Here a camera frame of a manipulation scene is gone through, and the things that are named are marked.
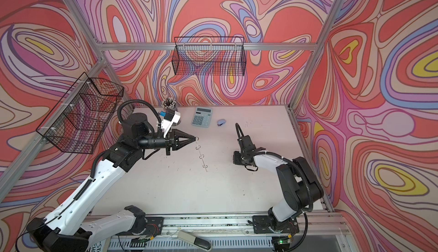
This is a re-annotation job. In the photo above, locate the grey foot pedal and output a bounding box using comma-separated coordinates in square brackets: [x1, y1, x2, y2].
[177, 230, 212, 252]

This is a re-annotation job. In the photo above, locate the small blue stapler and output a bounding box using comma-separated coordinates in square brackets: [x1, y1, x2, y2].
[217, 119, 227, 127]

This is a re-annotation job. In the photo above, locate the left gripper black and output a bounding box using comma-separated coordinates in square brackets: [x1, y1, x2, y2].
[136, 130, 195, 158]

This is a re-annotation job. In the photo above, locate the pencil cup with pencils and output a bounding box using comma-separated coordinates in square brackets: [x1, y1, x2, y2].
[162, 98, 177, 111]

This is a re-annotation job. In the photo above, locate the black wire basket back wall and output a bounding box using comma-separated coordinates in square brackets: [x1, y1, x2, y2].
[172, 36, 246, 76]

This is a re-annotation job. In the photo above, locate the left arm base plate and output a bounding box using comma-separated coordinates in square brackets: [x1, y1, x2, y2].
[129, 217, 164, 237]

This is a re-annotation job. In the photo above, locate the black wire basket left wall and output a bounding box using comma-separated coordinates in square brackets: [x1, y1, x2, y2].
[36, 73, 124, 154]

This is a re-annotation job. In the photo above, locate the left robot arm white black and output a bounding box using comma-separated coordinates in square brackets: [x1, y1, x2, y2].
[26, 99, 196, 252]

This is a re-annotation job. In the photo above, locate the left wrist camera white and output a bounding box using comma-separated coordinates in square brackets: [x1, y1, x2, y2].
[160, 109, 181, 138]

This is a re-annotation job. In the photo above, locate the teal calculator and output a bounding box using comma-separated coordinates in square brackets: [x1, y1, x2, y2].
[191, 107, 213, 128]

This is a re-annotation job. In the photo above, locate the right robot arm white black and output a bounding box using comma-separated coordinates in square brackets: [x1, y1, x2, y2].
[233, 124, 324, 224]

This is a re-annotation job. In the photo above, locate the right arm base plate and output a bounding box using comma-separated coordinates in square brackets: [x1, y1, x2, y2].
[248, 216, 300, 236]

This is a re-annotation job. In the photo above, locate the black wire basket wall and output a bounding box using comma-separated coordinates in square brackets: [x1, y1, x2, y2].
[36, 73, 124, 154]
[172, 36, 246, 76]

